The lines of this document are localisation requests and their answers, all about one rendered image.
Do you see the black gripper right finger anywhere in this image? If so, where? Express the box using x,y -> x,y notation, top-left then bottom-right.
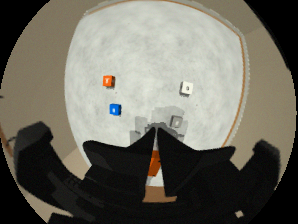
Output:
157,128 -> 237,197

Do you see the white block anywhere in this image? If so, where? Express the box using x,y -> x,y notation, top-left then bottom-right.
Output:
178,81 -> 193,95

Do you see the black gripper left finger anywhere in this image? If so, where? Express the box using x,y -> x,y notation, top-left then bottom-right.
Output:
82,128 -> 156,194

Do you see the blue block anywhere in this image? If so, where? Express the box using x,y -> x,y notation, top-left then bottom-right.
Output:
110,103 -> 121,116

